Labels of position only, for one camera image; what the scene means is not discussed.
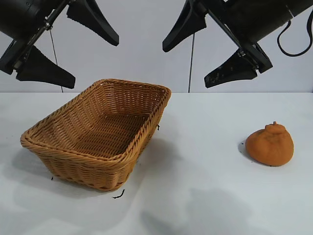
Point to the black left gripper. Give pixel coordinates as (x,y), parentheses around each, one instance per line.
(27,17)

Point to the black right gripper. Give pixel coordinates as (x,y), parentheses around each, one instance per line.
(252,17)

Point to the brown woven wicker basket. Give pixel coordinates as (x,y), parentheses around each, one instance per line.
(97,127)

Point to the bumpy orange fruit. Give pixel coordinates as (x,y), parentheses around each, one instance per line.
(269,147)

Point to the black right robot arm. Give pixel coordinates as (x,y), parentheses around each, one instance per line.
(302,5)

